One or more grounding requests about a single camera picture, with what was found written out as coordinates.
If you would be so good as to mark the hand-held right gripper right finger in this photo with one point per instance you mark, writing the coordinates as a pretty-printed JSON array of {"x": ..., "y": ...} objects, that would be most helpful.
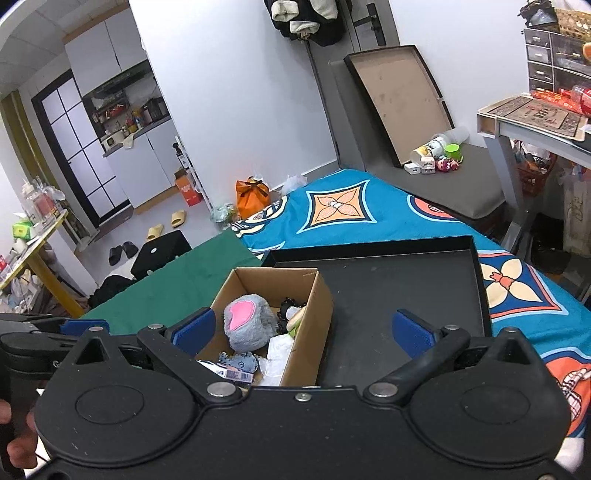
[{"x": 411, "y": 334}]

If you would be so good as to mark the grey drawer organizer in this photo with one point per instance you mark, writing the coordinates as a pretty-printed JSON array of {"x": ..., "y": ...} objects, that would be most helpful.
[{"x": 540, "y": 60}]

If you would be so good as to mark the black clothes pile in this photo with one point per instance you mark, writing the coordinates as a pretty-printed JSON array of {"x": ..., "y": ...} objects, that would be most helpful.
[{"x": 111, "y": 288}]

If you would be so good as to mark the black tray lid cardboard inside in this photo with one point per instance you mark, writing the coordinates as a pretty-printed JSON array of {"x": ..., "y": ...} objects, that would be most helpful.
[{"x": 397, "y": 97}]

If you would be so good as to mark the labelled plastic bottle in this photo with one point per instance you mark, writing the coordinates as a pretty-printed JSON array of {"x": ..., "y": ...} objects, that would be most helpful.
[{"x": 434, "y": 146}]

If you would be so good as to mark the green tissue box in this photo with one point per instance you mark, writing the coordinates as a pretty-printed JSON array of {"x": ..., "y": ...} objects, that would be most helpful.
[{"x": 22, "y": 229}]

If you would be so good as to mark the small white box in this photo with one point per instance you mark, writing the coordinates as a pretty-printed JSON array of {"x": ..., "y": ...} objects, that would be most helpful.
[{"x": 413, "y": 168}]

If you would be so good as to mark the person's left hand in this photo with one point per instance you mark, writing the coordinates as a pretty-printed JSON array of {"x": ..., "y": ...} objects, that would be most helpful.
[{"x": 21, "y": 454}]

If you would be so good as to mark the green cream plush toy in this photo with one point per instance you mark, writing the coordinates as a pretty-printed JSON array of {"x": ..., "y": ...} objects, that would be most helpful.
[{"x": 296, "y": 323}]

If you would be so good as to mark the white side table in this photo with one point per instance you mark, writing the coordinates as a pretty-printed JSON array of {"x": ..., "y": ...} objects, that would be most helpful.
[{"x": 505, "y": 184}]

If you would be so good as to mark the woven basket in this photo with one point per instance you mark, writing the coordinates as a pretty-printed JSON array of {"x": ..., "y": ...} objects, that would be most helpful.
[{"x": 572, "y": 23}]

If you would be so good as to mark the small blue grey plush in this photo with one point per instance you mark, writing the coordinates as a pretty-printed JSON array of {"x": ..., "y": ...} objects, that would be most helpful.
[{"x": 240, "y": 362}]

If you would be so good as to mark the green cup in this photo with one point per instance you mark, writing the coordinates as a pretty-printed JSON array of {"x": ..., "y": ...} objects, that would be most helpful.
[{"x": 453, "y": 152}]

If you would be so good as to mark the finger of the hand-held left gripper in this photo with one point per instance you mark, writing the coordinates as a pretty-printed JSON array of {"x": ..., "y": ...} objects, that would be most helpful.
[{"x": 78, "y": 326}]

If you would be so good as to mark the orange carton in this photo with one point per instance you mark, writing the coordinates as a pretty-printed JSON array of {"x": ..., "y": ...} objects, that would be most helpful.
[{"x": 189, "y": 189}]

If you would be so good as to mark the small red toy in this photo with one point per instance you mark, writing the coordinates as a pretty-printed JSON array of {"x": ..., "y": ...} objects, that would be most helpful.
[{"x": 447, "y": 164}]

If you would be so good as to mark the grey mattress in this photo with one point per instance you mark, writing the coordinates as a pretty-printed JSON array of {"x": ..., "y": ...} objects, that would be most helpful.
[{"x": 466, "y": 184}]

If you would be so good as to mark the shallow black tray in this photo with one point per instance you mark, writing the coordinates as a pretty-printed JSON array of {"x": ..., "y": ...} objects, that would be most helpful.
[{"x": 392, "y": 286}]

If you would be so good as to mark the white plastic bag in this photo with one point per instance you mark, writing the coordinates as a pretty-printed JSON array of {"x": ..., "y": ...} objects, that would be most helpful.
[{"x": 293, "y": 184}]

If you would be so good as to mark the small white toy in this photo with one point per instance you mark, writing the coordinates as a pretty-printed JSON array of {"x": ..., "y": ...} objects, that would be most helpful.
[{"x": 428, "y": 165}]

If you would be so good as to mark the grey plush toy pink patch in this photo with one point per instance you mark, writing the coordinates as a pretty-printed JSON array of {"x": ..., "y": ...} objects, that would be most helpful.
[{"x": 247, "y": 323}]

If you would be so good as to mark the brown cardboard box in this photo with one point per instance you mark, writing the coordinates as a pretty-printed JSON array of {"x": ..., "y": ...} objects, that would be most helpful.
[{"x": 307, "y": 332}]

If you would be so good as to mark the beige tote bag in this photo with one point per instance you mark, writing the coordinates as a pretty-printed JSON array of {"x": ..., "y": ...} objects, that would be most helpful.
[{"x": 577, "y": 217}]

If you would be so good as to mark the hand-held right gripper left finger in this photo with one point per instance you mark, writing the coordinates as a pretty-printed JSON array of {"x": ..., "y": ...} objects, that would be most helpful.
[{"x": 194, "y": 330}]

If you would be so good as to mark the black framed glass door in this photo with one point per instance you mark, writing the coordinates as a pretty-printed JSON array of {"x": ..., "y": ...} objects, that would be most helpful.
[{"x": 44, "y": 134}]

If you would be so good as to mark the flat printed cardboard box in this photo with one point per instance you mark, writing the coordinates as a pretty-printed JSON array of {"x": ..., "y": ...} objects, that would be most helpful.
[{"x": 531, "y": 115}]

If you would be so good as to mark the white plastic packet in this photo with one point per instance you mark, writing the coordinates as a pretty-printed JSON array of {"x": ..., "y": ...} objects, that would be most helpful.
[{"x": 281, "y": 346}]

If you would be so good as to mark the yellow legged table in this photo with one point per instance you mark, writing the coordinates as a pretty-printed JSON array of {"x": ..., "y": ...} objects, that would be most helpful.
[{"x": 51, "y": 281}]

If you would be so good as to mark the green cloth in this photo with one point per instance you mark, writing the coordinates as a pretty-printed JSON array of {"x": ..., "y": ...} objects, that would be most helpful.
[{"x": 184, "y": 272}]

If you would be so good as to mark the white kitchen cabinet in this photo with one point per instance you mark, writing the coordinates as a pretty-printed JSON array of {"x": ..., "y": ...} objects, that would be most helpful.
[{"x": 143, "y": 170}]

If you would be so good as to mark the black laptop bag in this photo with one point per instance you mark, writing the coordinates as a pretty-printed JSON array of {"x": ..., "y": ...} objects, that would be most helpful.
[{"x": 159, "y": 254}]

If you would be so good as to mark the white metal rack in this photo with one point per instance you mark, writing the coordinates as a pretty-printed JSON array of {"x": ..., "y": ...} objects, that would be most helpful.
[{"x": 189, "y": 157}]

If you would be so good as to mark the clear bag of greens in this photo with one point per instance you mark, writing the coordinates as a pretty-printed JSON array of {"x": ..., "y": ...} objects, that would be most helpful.
[{"x": 224, "y": 216}]

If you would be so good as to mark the black slipper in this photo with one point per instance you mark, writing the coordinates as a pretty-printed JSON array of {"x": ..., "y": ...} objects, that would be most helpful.
[
  {"x": 115, "y": 255},
  {"x": 130, "y": 249}
]

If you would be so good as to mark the hanging black jacket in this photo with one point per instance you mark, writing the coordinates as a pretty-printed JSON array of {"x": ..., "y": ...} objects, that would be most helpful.
[{"x": 304, "y": 21}]

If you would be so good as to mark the red basket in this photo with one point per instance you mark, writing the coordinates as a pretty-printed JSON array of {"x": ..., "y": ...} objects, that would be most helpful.
[{"x": 533, "y": 177}]

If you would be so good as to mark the black fabric pouch white patch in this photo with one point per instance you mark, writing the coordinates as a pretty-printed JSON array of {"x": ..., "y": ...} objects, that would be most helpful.
[{"x": 290, "y": 305}]

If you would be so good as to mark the blue printed blanket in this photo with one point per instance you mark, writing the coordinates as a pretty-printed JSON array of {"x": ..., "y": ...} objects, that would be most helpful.
[{"x": 392, "y": 212}]

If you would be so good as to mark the orange gift bag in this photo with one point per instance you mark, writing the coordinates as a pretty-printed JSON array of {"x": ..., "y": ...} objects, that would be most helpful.
[{"x": 251, "y": 196}]

